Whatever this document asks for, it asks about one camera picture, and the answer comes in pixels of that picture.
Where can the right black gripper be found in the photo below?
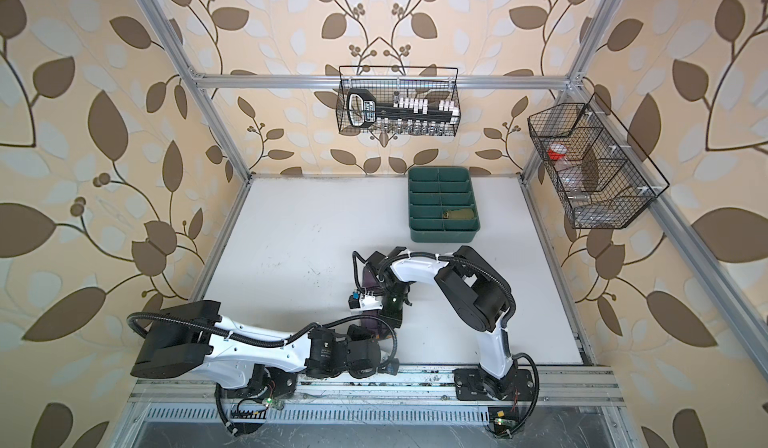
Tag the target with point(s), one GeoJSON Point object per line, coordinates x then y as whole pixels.
{"type": "Point", "coordinates": [393, 319]}

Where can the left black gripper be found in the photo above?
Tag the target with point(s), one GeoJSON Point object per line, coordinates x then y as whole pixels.
{"type": "Point", "coordinates": [361, 334]}

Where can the green plastic divided tray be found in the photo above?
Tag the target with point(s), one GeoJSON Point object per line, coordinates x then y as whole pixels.
{"type": "Point", "coordinates": [431, 191]}

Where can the green striped sock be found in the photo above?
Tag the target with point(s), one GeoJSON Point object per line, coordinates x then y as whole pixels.
{"type": "Point", "coordinates": [464, 213]}

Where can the purple striped sock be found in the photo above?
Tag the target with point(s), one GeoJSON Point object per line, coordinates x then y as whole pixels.
{"type": "Point", "coordinates": [369, 283]}

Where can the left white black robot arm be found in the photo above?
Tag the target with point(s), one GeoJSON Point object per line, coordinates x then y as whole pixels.
{"type": "Point", "coordinates": [251, 364]}

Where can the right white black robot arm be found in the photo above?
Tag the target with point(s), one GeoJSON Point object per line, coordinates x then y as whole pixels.
{"type": "Point", "coordinates": [480, 297]}

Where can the black socket set holder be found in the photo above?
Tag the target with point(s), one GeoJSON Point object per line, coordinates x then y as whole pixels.
{"type": "Point", "coordinates": [364, 110]}

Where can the red capped clear container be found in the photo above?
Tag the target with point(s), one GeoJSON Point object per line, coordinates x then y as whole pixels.
{"type": "Point", "coordinates": [557, 154]}

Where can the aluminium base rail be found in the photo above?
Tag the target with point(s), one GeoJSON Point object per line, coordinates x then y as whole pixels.
{"type": "Point", "coordinates": [563, 385]}

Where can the back black wire basket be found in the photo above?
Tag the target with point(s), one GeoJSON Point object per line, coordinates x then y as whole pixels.
{"type": "Point", "coordinates": [432, 82]}

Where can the black wire basket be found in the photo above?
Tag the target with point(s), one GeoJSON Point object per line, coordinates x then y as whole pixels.
{"type": "Point", "coordinates": [611, 178]}
{"type": "Point", "coordinates": [432, 82]}

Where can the right black wire basket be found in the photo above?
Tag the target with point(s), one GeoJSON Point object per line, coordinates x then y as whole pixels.
{"type": "Point", "coordinates": [611, 178]}

